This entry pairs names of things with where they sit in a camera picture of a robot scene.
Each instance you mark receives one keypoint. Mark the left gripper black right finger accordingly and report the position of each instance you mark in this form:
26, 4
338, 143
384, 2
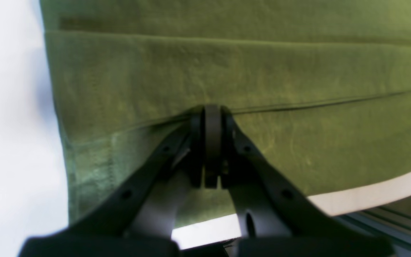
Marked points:
275, 218

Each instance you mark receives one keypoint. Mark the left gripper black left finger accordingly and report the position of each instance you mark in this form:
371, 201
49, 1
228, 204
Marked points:
137, 219

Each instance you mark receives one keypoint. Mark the olive green T-shirt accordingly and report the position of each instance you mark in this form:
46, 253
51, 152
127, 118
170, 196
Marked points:
321, 87

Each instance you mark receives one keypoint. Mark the aluminium frame rail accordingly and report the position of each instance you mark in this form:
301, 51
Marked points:
392, 221

